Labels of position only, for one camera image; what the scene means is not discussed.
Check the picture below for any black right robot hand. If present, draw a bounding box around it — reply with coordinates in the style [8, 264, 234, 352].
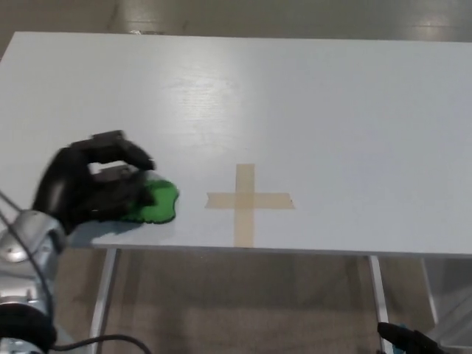
[376, 322, 444, 354]

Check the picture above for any green whiteboard eraser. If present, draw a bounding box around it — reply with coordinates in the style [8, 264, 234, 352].
[117, 178, 181, 225]

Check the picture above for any short beige tape strip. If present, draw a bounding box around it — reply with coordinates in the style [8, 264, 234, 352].
[206, 191, 296, 211]

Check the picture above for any white table leg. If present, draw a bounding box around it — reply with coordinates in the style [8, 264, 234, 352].
[88, 248, 119, 341]
[367, 254, 390, 333]
[419, 257, 440, 326]

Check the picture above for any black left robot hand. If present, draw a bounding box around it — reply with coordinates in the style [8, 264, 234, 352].
[31, 129, 156, 235]

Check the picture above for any long beige tape strip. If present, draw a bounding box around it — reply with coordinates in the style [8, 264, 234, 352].
[233, 163, 257, 249]

